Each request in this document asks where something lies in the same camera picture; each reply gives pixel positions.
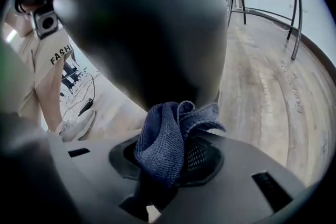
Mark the person's left leg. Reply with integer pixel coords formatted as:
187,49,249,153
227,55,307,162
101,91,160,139
36,65,65,132

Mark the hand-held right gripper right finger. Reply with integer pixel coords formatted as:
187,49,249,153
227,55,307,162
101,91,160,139
157,133,307,224

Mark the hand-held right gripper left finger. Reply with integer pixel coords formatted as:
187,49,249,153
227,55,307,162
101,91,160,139
49,135,150,224

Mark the black round bin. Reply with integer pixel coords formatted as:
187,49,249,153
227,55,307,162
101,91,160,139
52,0,228,113

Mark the black head-worn camera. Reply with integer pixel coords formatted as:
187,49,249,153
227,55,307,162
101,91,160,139
31,0,60,40

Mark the person's left light shoe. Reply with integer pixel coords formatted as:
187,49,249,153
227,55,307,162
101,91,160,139
58,108,97,143

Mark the black cable with adapter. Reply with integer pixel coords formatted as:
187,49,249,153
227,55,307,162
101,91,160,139
62,72,97,116

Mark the dark blue cloth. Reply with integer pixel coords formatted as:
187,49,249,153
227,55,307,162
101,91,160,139
133,101,227,189

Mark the person in beige clothes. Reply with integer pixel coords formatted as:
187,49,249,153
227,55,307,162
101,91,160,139
14,28,77,120

